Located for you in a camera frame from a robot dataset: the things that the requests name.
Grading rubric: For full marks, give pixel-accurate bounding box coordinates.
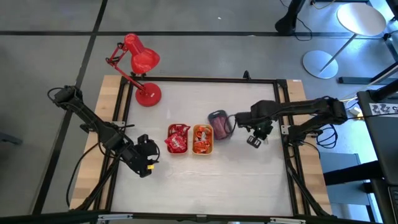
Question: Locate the black stand leg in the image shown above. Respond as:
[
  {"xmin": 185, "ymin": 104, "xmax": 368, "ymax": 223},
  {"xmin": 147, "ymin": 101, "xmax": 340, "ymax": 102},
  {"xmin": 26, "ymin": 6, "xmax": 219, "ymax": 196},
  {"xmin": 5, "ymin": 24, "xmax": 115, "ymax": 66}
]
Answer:
[{"xmin": 274, "ymin": 0, "xmax": 307, "ymax": 37}]

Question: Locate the teal plastic bin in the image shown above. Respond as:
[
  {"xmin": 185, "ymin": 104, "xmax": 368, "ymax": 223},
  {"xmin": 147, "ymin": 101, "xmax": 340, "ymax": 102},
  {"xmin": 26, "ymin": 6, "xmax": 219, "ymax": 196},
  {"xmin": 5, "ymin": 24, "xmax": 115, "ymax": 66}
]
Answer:
[{"xmin": 207, "ymin": 109, "xmax": 234, "ymax": 141}]

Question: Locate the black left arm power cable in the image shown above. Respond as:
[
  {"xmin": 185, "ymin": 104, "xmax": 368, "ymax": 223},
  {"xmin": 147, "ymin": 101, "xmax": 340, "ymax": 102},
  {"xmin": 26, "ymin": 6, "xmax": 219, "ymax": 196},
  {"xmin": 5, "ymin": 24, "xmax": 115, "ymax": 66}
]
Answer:
[{"xmin": 65, "ymin": 138, "xmax": 105, "ymax": 208}]

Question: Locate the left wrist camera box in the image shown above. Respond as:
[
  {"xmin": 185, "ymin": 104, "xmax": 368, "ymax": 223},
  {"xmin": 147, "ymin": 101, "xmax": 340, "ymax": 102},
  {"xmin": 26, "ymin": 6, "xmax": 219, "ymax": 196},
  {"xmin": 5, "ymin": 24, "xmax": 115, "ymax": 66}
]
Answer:
[{"xmin": 139, "ymin": 161, "xmax": 155, "ymax": 179}]

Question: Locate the black keyboard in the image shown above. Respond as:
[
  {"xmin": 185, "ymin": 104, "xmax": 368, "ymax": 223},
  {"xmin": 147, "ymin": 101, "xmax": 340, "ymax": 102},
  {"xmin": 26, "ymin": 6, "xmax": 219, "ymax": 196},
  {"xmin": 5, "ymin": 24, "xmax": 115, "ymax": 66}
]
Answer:
[{"xmin": 387, "ymin": 185, "xmax": 398, "ymax": 220}]

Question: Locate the black aluminium table frame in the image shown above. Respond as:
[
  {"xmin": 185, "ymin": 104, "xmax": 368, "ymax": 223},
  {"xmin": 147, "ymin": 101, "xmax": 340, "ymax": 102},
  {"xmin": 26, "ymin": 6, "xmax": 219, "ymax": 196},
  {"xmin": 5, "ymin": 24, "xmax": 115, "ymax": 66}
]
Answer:
[{"xmin": 93, "ymin": 70, "xmax": 332, "ymax": 218}]

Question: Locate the red desk lamp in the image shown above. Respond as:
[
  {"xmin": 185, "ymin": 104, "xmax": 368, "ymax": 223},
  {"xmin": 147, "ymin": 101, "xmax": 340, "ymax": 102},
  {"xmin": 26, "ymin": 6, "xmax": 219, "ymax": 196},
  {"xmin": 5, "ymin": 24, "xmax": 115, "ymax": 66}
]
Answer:
[{"xmin": 104, "ymin": 32, "xmax": 163, "ymax": 108}]

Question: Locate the yellow plastic bin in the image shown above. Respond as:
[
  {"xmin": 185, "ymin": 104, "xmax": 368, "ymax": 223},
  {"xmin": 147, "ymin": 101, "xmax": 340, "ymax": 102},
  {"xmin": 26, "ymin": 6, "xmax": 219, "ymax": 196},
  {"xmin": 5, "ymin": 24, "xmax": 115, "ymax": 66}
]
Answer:
[{"xmin": 192, "ymin": 123, "xmax": 215, "ymax": 156}]

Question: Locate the orange plastic bin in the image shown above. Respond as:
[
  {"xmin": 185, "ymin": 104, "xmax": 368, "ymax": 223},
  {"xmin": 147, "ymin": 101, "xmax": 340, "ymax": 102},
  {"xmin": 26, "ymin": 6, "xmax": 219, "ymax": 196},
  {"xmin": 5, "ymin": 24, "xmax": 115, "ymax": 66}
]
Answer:
[{"xmin": 167, "ymin": 123, "xmax": 192, "ymax": 155}]

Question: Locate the black desk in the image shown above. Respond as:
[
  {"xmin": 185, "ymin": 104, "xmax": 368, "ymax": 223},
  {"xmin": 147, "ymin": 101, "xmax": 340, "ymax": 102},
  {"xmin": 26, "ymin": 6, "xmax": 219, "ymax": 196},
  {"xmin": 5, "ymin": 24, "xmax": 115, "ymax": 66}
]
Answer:
[{"xmin": 356, "ymin": 88, "xmax": 398, "ymax": 187}]

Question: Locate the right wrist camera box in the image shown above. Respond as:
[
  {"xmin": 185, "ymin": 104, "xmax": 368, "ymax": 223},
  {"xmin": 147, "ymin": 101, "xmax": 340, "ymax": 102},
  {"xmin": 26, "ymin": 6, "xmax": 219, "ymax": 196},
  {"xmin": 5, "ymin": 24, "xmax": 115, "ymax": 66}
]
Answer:
[{"xmin": 246, "ymin": 134, "xmax": 262, "ymax": 149}]

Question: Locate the black overhead frame bar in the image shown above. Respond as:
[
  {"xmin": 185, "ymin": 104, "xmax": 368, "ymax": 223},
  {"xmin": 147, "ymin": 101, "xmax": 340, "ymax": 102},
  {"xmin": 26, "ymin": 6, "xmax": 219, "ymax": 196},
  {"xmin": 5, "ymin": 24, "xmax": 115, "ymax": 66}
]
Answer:
[{"xmin": 0, "ymin": 210, "xmax": 398, "ymax": 224}]

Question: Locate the silver metal bracket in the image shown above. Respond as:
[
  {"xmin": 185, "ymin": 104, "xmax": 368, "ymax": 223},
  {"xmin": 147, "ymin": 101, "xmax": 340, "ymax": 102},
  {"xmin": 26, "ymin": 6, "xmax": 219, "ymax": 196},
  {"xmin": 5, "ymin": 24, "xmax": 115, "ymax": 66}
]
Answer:
[
  {"xmin": 97, "ymin": 213, "xmax": 134, "ymax": 223},
  {"xmin": 269, "ymin": 217, "xmax": 307, "ymax": 224}
]

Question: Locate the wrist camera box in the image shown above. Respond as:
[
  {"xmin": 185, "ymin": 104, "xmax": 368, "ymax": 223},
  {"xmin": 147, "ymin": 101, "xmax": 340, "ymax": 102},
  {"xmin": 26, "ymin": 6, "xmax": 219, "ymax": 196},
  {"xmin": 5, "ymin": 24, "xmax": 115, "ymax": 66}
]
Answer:
[
  {"xmin": 246, "ymin": 134, "xmax": 262, "ymax": 149},
  {"xmin": 139, "ymin": 161, "xmax": 155, "ymax": 179}
]

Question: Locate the grey floor object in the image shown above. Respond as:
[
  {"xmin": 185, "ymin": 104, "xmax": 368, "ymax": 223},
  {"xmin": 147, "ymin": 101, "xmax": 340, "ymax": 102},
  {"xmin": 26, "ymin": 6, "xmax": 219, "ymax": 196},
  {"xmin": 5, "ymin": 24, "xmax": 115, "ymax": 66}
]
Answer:
[{"xmin": 0, "ymin": 133, "xmax": 24, "ymax": 146}]

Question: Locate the white printed marker sheet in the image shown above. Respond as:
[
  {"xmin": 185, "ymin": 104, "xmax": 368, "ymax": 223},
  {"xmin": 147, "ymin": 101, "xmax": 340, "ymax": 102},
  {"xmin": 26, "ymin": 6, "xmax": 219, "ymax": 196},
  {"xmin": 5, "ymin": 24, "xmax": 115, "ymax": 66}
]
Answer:
[{"xmin": 369, "ymin": 102, "xmax": 398, "ymax": 116}]

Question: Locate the white round side table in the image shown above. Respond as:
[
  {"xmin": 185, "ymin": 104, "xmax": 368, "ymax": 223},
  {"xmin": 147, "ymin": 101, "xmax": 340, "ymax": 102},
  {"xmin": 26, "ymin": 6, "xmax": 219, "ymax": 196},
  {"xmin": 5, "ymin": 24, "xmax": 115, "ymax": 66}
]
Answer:
[{"xmin": 302, "ymin": 2, "xmax": 388, "ymax": 80}]

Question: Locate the black coiled cable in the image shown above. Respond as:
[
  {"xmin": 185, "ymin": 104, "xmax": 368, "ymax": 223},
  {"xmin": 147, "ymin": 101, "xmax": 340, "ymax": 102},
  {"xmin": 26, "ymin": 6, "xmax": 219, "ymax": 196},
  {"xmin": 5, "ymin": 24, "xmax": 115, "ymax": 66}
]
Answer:
[{"xmin": 315, "ymin": 123, "xmax": 339, "ymax": 149}]

